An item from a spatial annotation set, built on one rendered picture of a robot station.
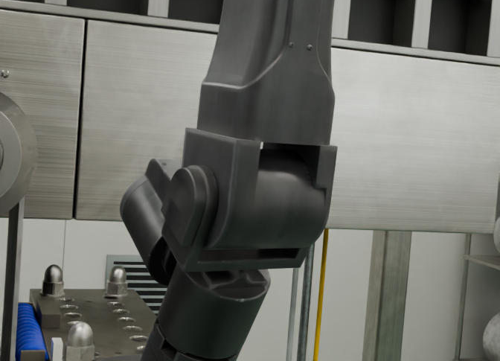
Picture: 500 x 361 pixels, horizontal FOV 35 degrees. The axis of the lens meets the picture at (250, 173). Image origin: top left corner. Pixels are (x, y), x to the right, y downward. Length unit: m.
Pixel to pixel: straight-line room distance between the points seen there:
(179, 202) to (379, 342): 1.21
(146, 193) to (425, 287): 3.75
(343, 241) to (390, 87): 2.64
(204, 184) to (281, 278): 3.46
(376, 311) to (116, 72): 0.72
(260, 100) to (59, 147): 0.81
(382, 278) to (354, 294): 2.47
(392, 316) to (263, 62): 1.23
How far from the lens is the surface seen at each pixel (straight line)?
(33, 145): 0.87
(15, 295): 0.89
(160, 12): 1.24
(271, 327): 3.91
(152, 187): 0.53
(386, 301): 1.59
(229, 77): 0.43
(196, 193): 0.41
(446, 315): 4.34
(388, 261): 1.58
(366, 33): 1.44
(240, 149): 0.41
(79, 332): 0.89
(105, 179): 1.21
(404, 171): 1.38
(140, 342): 0.99
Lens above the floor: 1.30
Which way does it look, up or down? 3 degrees down
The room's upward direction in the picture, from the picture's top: 4 degrees clockwise
